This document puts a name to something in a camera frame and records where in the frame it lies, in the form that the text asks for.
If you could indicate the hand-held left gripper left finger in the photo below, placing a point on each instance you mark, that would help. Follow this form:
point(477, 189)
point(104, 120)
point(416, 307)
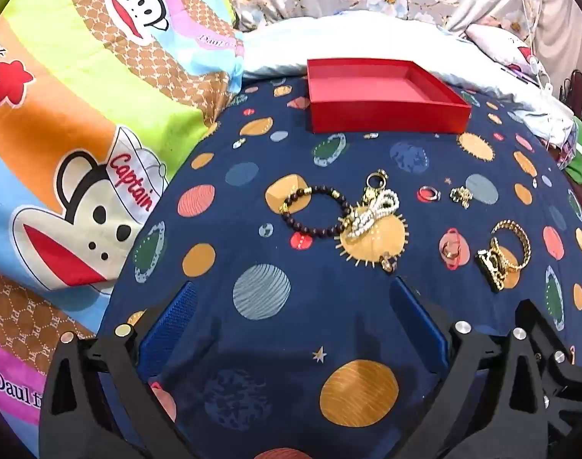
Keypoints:
point(169, 330)

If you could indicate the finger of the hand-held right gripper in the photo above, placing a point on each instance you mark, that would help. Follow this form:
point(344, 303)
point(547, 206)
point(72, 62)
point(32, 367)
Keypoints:
point(563, 370)

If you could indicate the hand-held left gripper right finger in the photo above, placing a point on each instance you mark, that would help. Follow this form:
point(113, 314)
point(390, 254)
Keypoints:
point(422, 327)

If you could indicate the red cardboard box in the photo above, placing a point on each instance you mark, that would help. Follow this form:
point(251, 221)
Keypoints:
point(367, 114)

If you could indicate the navy planet printed sheet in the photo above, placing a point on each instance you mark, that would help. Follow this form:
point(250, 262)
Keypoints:
point(319, 296)

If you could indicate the small gold brooch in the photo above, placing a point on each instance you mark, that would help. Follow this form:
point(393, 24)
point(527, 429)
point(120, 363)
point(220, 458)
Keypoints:
point(460, 196)

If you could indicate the colourful monkey printed blanket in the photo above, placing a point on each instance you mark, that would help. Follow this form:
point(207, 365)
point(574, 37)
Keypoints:
point(80, 105)

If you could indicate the pink cartoon pillow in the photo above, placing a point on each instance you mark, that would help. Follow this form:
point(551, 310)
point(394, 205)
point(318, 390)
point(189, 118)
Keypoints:
point(496, 43)

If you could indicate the light blue quilt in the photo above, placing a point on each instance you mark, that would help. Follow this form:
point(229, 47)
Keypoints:
point(367, 38)

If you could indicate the beige curtain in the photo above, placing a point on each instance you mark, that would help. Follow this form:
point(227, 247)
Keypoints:
point(568, 19)

